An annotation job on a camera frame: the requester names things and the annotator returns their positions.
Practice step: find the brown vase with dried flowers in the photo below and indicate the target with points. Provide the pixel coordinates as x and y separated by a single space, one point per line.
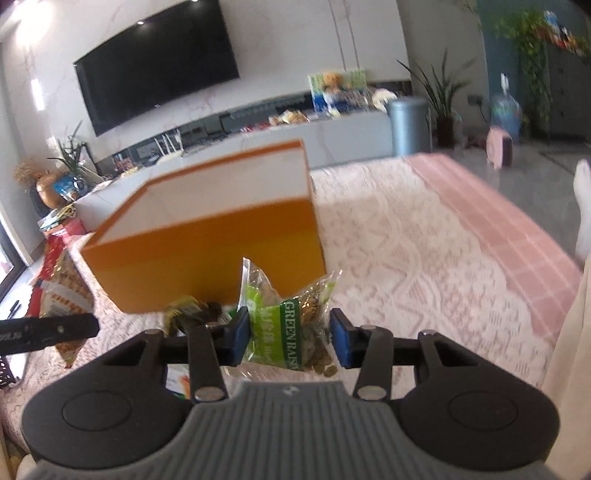
44 189

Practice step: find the trailing vine plant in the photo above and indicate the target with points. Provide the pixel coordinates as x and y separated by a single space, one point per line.
531 60

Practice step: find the dark green snack packet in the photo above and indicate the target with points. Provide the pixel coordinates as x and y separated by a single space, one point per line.
194 314

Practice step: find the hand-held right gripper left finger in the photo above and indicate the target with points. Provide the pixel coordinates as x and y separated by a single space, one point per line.
239 337

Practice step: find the green framed picture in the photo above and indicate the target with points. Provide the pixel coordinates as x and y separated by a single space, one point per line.
358 78

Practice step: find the clear yellow nut packet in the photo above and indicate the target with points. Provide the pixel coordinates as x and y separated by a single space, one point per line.
64 295

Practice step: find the row of cabinet top ornaments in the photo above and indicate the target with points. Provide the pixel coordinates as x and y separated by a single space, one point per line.
561 32

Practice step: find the orange cardboard box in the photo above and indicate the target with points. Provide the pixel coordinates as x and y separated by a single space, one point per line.
207 240

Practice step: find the long leaf potted plant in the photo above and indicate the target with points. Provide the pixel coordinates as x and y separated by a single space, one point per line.
443 97

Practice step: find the white router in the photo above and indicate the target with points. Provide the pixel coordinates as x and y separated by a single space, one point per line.
168 150

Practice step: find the white pretzel stick packet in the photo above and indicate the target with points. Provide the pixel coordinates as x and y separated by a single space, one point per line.
178 383

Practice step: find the blue printed bag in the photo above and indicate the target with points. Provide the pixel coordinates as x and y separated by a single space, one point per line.
63 187

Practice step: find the blue cabinet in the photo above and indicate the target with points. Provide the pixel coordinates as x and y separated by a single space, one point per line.
570 97

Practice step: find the large red foil packet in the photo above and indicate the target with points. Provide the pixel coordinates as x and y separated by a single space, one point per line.
36 295

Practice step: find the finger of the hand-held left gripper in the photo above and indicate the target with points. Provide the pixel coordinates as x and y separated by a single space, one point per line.
60 330

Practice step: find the brown teddy bear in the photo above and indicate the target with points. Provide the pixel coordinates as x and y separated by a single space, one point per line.
332 81

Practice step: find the white marble television console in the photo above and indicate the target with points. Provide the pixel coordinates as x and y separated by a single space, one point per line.
346 138

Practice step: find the pile of yellow snack bags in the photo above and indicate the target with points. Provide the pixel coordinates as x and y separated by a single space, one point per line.
288 118

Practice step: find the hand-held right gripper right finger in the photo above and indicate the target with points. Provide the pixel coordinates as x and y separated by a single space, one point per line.
342 339

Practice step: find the water bottle with pump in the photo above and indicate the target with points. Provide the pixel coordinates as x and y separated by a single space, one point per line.
505 110

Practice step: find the clear green label snack bag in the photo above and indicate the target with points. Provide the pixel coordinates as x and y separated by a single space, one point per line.
286 327

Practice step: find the black curved television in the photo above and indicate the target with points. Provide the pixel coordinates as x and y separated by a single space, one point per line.
157 64

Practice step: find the pink space heater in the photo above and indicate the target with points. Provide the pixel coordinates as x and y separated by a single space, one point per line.
498 150

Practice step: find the wall outlet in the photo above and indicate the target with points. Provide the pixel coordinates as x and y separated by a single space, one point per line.
474 99

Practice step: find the person's right leg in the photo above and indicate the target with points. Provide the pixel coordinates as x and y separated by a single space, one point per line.
572 350

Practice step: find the blue grey trash can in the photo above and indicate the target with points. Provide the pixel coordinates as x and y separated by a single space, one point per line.
408 129

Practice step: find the pink cardboard box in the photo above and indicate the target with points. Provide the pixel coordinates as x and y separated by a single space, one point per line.
64 233

